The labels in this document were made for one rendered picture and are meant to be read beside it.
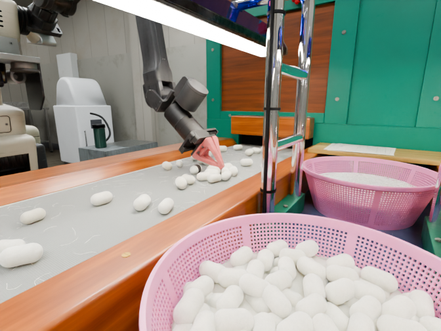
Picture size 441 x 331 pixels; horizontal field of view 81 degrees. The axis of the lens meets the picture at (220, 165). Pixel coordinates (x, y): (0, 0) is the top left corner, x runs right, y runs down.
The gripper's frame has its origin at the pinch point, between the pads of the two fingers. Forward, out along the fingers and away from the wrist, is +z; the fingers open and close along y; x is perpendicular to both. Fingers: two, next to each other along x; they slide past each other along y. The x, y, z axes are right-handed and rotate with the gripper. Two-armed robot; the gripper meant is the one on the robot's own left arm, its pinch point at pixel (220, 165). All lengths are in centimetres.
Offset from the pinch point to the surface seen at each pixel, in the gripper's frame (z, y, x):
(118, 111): -247, 209, 215
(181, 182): 0.5, -14.4, 0.2
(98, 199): -3.7, -28.4, 4.3
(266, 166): 10.2, -14.4, -15.7
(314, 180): 16.8, 3.0, -13.2
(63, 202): -8.2, -30.6, 9.9
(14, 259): 2.6, -42.9, -1.2
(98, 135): -175, 125, 183
